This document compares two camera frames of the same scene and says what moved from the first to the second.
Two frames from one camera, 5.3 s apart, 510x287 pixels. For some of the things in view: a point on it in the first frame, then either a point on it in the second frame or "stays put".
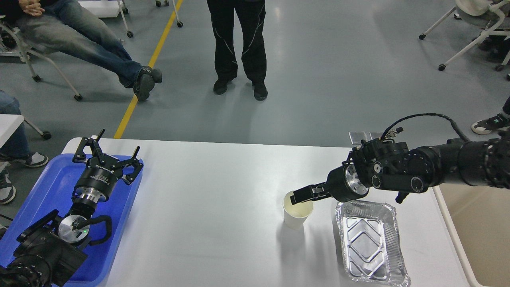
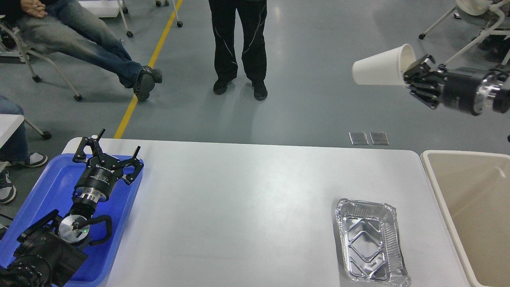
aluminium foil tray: (371, 244) stays put
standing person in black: (252, 14) stays put
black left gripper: (97, 180) stays put
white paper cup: (295, 215) -> (385, 69)
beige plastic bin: (477, 218) stays put
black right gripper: (342, 184) -> (463, 91)
